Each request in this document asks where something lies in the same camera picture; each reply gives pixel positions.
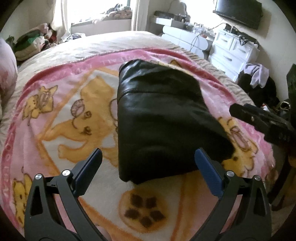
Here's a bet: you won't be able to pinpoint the black leather jacket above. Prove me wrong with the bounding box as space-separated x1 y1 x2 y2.
117 59 235 184

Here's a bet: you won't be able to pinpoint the pile of folded clothes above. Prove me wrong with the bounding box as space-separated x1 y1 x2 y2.
6 23 57 62

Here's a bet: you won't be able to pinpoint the clothes on window sill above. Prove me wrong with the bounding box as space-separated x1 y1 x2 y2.
92 4 132 23

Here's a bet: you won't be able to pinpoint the lilac garment on chair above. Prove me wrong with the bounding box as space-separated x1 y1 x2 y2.
243 63 269 88

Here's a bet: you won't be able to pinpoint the white drawer cabinet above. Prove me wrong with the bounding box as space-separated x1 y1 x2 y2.
208 30 260 82

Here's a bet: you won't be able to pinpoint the pink cartoon fleece blanket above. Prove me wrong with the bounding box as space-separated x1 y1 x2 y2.
1 49 275 240

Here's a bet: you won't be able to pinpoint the white rounded desk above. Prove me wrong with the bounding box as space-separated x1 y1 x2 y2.
150 10 213 59

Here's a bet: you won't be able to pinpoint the pink quilted duvet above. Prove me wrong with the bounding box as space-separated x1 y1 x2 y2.
0 38 18 108

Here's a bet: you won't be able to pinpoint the beige bed sheet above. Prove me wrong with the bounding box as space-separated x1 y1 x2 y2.
1 31 253 146

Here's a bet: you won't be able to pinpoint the white curtain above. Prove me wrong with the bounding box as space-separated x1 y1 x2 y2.
130 0 149 31

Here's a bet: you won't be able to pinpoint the black wall television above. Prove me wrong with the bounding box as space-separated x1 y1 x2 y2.
213 0 262 30

